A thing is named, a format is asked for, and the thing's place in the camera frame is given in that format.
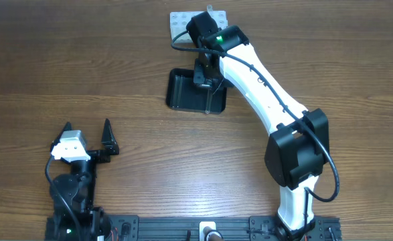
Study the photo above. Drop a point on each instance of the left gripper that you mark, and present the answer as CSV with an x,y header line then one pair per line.
x,y
99,156

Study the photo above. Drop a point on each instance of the clear test tube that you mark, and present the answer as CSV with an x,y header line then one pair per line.
x,y
179,92
209,103
210,8

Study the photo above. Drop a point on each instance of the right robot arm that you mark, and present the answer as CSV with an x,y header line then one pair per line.
x,y
259,90

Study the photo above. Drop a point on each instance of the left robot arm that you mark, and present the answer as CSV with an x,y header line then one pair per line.
x,y
72,190

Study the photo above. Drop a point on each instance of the black tray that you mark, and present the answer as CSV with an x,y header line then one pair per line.
x,y
189,100

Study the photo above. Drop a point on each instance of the white test tube rack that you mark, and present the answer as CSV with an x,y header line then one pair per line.
x,y
177,23

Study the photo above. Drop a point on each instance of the mounting rail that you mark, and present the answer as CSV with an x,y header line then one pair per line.
x,y
169,229

